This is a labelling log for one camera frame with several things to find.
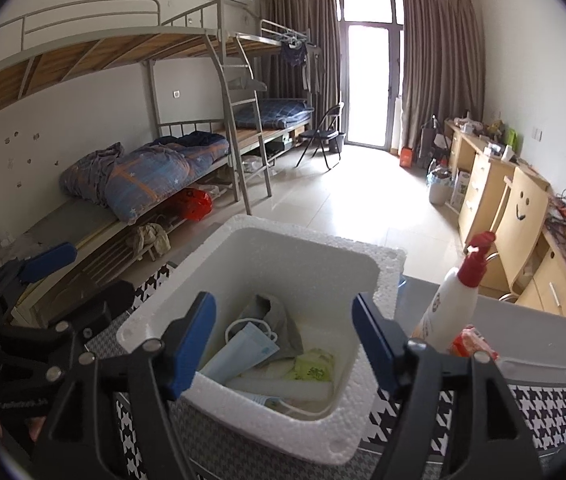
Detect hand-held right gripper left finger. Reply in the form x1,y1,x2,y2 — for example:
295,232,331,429
30,291,218,480

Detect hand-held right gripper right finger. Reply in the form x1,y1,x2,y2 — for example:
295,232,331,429
352,292,546,480

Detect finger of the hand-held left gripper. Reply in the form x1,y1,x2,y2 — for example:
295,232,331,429
0,241,78,323
0,280,136,381

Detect blue face mask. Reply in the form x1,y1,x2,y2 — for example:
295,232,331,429
198,317,336,418

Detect grey sock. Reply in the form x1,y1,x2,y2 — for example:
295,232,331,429
248,294,304,361

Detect white foam box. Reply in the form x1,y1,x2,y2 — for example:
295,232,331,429
115,214,408,466

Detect person's left hand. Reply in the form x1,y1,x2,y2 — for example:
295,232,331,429
0,416,44,448

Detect white lotion pump bottle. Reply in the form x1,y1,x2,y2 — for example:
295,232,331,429
410,230,498,353

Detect beige crumpled cloth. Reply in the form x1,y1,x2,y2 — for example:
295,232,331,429
125,222,171,261

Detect red snack packet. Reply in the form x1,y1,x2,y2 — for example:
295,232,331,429
450,325,500,361

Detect red plastic bag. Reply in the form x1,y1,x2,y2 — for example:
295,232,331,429
170,187,214,222

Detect blue orange quilt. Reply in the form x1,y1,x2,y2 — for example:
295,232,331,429
59,131,231,224

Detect white bucket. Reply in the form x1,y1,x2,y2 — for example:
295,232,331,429
428,167,454,206

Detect houndstooth tablecloth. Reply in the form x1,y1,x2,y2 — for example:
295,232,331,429
80,260,566,480

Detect wooden smiley face chair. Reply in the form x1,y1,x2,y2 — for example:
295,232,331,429
483,166,550,301

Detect light wooden desk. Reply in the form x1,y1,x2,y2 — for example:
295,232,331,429
443,120,566,333

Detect black folding chair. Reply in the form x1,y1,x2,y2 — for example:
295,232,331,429
295,102,346,171

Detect grey metal bunk bed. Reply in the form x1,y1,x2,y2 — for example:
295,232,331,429
218,19,324,171
0,0,274,321

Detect blue plaid bedding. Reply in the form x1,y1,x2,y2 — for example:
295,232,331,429
233,98,316,130

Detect glass balcony door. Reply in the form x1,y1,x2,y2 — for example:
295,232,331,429
335,0,404,151

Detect brown curtain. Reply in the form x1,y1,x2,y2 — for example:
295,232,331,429
400,0,486,153
259,0,338,111

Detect hanging dark clothes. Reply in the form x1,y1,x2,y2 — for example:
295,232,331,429
280,40,308,68

